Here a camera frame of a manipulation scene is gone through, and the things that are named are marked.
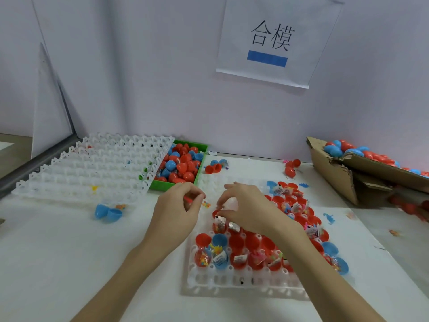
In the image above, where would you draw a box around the blue egg shell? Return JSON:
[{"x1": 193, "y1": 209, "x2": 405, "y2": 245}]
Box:
[{"x1": 94, "y1": 203, "x2": 123, "y2": 223}]

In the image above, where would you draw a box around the clear plastic egg tray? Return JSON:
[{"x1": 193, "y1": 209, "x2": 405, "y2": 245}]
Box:
[
  {"x1": 182, "y1": 178, "x2": 353, "y2": 299},
  {"x1": 12, "y1": 133, "x2": 175, "y2": 205}
]

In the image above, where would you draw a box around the pile of finished eggs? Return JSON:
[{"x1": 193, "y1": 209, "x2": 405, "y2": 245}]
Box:
[{"x1": 324, "y1": 139, "x2": 429, "y2": 177}]

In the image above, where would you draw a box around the person's left forearm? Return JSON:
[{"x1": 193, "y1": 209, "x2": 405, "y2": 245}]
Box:
[{"x1": 72, "y1": 241, "x2": 177, "y2": 322}]

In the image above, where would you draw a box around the person's right hand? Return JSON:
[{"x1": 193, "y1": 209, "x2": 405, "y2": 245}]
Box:
[{"x1": 216, "y1": 182, "x2": 311, "y2": 249}]

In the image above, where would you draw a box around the person's left hand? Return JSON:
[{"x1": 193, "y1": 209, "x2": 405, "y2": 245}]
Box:
[{"x1": 142, "y1": 182, "x2": 206, "y2": 259}]

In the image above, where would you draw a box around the clear triangular panel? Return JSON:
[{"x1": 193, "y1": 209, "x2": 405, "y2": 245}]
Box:
[{"x1": 31, "y1": 43, "x2": 75, "y2": 158}]

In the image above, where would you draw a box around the small capsule cluster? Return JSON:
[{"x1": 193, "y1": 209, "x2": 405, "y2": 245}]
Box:
[{"x1": 204, "y1": 158, "x2": 230, "y2": 174}]

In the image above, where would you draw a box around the grey metal rail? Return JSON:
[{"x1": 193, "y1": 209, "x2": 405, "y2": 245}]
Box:
[{"x1": 0, "y1": 136, "x2": 81, "y2": 199}]

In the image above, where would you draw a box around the white paper sign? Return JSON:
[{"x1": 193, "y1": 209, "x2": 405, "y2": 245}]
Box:
[{"x1": 216, "y1": 0, "x2": 345, "y2": 89}]

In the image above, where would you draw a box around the person's right forearm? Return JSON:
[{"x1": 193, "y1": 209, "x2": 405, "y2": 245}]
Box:
[{"x1": 282, "y1": 228, "x2": 386, "y2": 322}]

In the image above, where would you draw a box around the cardboard box of capsules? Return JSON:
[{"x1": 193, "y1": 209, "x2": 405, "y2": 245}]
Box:
[{"x1": 306, "y1": 136, "x2": 429, "y2": 207}]

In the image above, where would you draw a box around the green plastic tray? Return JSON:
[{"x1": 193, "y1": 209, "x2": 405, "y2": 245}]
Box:
[{"x1": 149, "y1": 139, "x2": 209, "y2": 192}]

